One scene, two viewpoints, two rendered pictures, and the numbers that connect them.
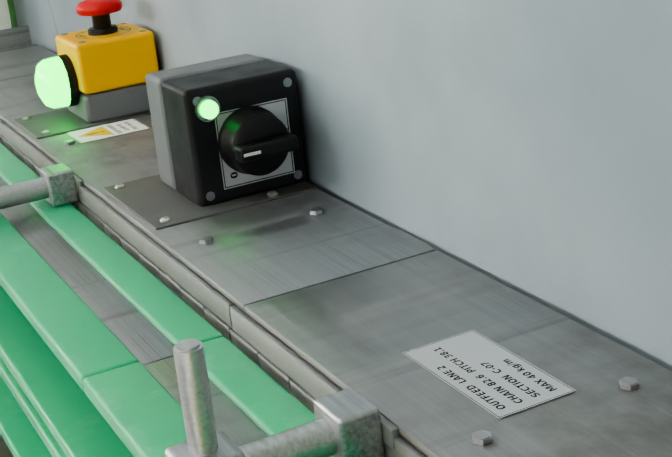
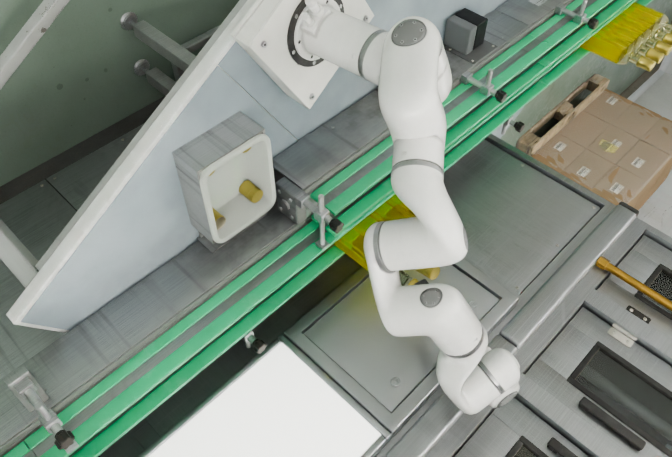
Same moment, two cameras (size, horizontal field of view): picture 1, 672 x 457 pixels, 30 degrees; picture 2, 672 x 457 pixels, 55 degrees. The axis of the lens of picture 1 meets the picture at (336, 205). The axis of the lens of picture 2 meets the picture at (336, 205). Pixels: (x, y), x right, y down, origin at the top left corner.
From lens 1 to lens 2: 2.31 m
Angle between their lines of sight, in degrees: 89
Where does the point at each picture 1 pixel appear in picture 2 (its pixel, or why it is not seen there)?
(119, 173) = (460, 65)
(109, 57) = not seen: hidden behind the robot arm
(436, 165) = not seen: outside the picture
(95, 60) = not seen: hidden behind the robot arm
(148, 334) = (531, 44)
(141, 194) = (477, 55)
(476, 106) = not seen: outside the picture
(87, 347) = (542, 48)
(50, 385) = (510, 89)
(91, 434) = (526, 76)
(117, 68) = not seen: hidden behind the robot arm
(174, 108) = (482, 26)
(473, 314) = (521, 2)
